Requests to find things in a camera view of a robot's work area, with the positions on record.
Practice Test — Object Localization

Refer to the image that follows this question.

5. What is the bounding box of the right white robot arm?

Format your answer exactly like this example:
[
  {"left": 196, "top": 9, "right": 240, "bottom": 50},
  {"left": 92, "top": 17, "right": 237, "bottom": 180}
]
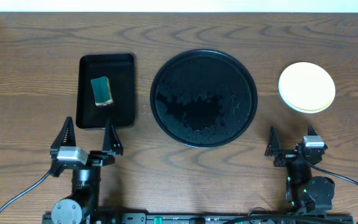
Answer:
[{"left": 265, "top": 126, "right": 335, "bottom": 216}]

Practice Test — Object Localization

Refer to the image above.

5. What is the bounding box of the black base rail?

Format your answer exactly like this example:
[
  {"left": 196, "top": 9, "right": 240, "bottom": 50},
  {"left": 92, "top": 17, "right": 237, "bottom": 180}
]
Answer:
[{"left": 41, "top": 212, "right": 354, "bottom": 224}]

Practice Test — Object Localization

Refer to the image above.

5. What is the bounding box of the round black tray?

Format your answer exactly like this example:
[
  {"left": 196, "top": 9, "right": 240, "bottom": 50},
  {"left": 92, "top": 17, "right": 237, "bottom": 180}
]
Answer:
[{"left": 150, "top": 49, "right": 258, "bottom": 148}]

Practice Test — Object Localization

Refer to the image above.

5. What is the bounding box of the black rectangular tray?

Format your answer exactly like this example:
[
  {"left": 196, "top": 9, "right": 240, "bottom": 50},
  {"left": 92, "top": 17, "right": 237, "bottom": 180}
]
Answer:
[{"left": 76, "top": 54, "right": 135, "bottom": 129}]

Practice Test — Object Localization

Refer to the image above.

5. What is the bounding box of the yellow green sponge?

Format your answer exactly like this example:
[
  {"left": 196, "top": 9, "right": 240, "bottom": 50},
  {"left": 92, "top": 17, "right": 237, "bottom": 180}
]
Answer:
[{"left": 91, "top": 77, "right": 114, "bottom": 106}]

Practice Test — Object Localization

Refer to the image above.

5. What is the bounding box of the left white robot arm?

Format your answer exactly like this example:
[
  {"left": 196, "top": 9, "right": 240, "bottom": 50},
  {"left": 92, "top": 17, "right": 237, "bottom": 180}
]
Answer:
[{"left": 48, "top": 117, "right": 123, "bottom": 224}]

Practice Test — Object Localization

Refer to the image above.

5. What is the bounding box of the right black cable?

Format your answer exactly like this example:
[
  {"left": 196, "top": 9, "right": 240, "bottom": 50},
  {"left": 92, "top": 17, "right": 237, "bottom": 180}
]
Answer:
[{"left": 222, "top": 161, "right": 358, "bottom": 224}]

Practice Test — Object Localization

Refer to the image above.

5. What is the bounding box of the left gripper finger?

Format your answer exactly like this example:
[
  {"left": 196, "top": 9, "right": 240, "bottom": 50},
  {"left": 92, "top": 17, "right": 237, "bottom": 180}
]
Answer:
[
  {"left": 102, "top": 119, "right": 124, "bottom": 156},
  {"left": 50, "top": 116, "right": 76, "bottom": 151}
]

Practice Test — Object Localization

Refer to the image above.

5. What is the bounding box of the yellow plate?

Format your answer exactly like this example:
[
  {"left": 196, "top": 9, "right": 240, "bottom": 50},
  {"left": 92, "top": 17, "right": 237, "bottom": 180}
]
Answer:
[{"left": 278, "top": 62, "right": 336, "bottom": 113}]

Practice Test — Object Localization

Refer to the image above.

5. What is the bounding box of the light green plate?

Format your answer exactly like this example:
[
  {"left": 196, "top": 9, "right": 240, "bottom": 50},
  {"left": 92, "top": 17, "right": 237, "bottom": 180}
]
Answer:
[{"left": 280, "top": 94, "right": 314, "bottom": 114}]

